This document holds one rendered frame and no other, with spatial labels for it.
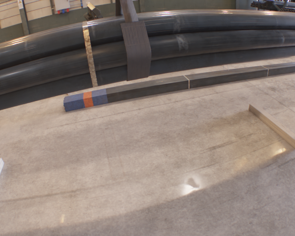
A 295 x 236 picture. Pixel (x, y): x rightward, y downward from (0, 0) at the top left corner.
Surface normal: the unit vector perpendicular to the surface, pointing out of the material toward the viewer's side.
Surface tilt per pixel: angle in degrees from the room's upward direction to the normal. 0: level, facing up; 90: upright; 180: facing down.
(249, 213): 0
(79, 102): 90
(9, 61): 101
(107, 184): 0
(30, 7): 90
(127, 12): 52
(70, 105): 90
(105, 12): 90
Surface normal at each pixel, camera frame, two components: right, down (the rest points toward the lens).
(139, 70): 0.27, 0.84
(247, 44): 0.27, 0.63
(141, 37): 0.18, -0.02
